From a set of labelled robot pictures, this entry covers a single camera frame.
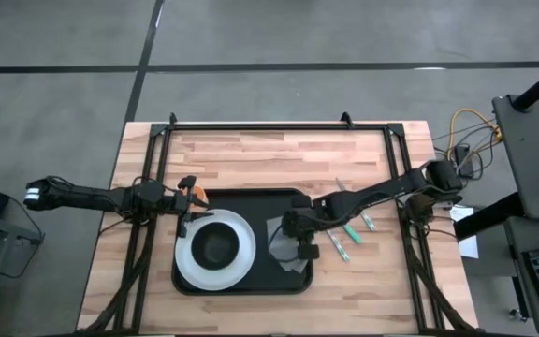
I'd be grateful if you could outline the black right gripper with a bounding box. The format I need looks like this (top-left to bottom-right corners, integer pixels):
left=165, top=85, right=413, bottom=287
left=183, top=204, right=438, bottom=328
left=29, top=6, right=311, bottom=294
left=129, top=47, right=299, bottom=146
left=282, top=193, right=330, bottom=261

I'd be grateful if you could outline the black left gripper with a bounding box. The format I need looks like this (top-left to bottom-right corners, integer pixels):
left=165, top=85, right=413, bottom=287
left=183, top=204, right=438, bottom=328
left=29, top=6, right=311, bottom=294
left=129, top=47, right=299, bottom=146
left=162, top=174, right=215, bottom=239

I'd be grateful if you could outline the grey cloth napkin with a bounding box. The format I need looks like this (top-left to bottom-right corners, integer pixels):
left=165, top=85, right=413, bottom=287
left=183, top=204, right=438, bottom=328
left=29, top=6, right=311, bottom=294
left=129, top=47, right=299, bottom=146
left=267, top=215, right=311, bottom=274

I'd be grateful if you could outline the black bowl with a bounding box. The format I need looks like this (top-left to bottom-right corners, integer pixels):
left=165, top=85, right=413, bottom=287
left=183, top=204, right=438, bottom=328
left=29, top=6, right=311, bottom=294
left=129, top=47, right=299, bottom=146
left=190, top=221, right=241, bottom=271

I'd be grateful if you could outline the white round plate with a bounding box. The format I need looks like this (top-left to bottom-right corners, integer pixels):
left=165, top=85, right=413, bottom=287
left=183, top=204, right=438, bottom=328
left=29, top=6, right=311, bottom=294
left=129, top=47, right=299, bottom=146
left=174, top=208, right=257, bottom=292

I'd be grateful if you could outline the cutlery with solid teal handle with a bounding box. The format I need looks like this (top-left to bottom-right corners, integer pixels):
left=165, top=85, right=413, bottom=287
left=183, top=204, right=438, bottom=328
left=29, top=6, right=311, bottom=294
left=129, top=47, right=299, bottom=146
left=342, top=223, right=364, bottom=245

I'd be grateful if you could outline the black plastic tray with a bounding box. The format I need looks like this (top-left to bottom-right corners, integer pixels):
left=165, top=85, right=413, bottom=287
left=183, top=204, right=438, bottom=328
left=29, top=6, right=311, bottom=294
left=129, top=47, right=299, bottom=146
left=170, top=187, right=315, bottom=296

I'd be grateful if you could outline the silver cutlery with teal stripe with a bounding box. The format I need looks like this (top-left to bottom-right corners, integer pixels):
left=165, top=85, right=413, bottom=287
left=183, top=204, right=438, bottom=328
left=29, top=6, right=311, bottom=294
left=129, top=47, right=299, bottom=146
left=334, top=176, right=377, bottom=232
left=325, top=227, right=351, bottom=263

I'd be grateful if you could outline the white paper sheet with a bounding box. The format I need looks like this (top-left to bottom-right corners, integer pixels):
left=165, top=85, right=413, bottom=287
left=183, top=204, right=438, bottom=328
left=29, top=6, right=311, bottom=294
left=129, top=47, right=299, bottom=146
left=448, top=204, right=480, bottom=261

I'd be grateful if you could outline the black power adapter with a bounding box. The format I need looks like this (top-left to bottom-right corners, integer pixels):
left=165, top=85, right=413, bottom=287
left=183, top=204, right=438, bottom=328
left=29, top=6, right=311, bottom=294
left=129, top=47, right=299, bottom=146
left=453, top=143, right=475, bottom=180

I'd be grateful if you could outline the grey side table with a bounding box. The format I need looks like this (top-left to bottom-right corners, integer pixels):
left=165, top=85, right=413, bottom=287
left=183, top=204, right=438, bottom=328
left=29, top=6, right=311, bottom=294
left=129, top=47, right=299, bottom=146
left=503, top=215, right=539, bottom=337

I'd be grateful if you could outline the small caster wheel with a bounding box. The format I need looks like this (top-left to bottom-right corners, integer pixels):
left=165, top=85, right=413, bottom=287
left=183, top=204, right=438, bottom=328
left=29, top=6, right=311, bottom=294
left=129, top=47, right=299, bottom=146
left=507, top=306, right=529, bottom=323

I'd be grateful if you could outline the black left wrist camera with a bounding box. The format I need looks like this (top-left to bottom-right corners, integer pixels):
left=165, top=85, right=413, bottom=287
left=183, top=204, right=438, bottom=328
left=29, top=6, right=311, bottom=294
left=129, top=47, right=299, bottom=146
left=134, top=180, right=166, bottom=203

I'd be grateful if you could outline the black aluminium rig frame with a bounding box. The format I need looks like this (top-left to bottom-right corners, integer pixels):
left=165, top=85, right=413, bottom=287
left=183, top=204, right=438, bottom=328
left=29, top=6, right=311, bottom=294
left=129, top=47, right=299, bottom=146
left=75, top=111, right=481, bottom=337

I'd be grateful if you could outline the yellow cable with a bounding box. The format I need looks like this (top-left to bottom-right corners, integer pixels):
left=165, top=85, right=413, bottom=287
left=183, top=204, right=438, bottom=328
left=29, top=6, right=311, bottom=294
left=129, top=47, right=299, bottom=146
left=446, top=108, right=503, bottom=163

